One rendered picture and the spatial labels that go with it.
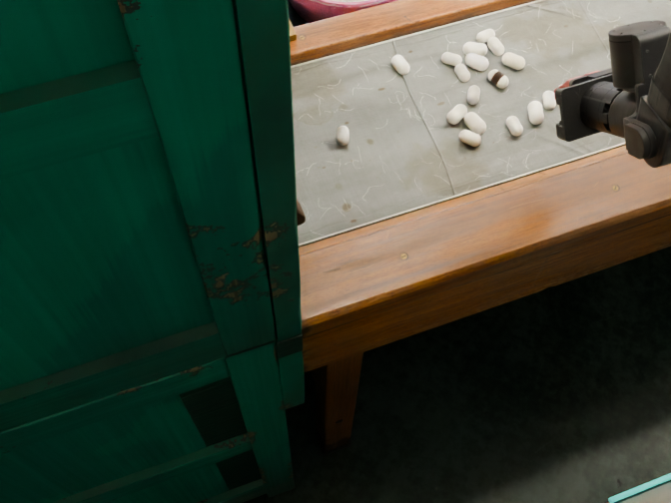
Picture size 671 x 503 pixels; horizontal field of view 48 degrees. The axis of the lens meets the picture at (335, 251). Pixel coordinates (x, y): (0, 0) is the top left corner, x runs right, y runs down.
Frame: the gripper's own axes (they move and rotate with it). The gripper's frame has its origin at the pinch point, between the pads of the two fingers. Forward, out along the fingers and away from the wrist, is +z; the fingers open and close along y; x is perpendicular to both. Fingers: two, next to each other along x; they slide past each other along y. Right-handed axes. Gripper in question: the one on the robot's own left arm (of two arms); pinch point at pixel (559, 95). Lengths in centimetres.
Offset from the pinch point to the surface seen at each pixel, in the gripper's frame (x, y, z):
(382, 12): -12.4, 12.2, 28.6
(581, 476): 90, -11, 27
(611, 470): 91, -18, 26
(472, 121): 3.3, 7.8, 11.1
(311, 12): -14.3, 21.3, 38.0
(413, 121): 2.1, 15.0, 15.5
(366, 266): 13.8, 30.9, -2.3
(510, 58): -2.3, -2.8, 18.0
